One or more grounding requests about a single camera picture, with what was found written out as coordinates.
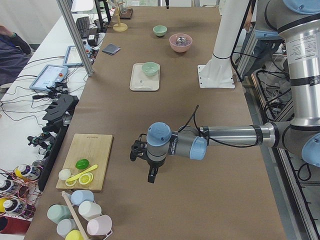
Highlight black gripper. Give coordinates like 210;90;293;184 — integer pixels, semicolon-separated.
129;133;159;184

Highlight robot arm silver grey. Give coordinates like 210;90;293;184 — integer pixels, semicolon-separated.
130;0;320;183

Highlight yellow plastic knife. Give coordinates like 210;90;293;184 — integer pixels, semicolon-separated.
66;164;99;182

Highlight lemon slice right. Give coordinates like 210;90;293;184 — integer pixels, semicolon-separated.
78;172;94;185

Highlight lemon slice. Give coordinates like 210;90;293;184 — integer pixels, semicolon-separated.
64;179;77;187
78;172;94;185

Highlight wooden cutting board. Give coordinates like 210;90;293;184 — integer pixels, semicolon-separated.
55;133;114;193

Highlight green lime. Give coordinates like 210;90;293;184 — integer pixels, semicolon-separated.
75;158;90;170

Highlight pink cup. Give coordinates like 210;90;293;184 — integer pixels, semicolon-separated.
87;215;113;236

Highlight white cup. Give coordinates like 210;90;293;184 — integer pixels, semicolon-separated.
78;201;102;221

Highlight blue cup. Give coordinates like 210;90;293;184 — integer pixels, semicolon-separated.
70;190;95;206

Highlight lemon slice left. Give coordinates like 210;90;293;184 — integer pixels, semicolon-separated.
64;179;77;187

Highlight cream rectangular tray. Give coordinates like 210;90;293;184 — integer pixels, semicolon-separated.
129;63;160;92

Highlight white garlic bun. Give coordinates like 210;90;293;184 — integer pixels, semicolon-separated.
58;168;72;181

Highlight green bowl on tray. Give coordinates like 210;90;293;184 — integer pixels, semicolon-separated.
141;61;160;77

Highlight yellow cup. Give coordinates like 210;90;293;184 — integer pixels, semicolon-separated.
65;229;84;240

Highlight grey cup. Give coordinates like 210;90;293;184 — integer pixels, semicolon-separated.
56;218;77;238

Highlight green cup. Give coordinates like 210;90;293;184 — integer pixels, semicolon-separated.
47;204;72;224

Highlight black plastic stand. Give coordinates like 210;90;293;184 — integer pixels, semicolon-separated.
38;94;79;191

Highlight yellow bottle upper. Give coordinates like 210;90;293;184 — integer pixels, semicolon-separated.
16;164;41;181

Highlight yellow bottle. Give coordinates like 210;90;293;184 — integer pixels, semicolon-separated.
16;164;41;181
2;199;27;216

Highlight grey folded cloth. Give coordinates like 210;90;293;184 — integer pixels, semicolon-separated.
102;43;121;56

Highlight pink bowl with ice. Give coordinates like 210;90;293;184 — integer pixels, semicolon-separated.
169;33;193;53

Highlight metal ice scoop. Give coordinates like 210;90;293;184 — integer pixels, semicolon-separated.
175;36;188;47

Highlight teach pendant tablet far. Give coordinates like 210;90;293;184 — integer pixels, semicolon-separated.
63;45;83;68

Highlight teach pendant tablet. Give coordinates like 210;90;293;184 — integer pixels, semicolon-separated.
29;64;69;91
63;45;83;68

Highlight green bowl far right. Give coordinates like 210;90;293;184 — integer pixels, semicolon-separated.
152;25;168;37

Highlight teach pendant tablet near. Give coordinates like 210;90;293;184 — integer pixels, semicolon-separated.
29;64;69;91

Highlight wooden mug tree stand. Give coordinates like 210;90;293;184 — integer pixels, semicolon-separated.
112;0;128;32

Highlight yellow bottle lower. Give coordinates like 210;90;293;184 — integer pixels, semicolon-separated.
2;199;27;216

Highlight dark wooden tray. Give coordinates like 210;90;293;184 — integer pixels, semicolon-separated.
120;8;133;20

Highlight black keyboard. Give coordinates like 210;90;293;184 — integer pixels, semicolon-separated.
75;16;90;39

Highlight seated person dark clothes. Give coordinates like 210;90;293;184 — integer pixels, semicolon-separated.
0;25;31;85

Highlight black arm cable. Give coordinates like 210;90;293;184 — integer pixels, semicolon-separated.
177;104;260;148

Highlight white camera pole mount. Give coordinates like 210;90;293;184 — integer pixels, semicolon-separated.
197;0;251;89

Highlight aluminium frame post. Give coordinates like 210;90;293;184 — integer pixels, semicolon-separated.
56;0;94;77

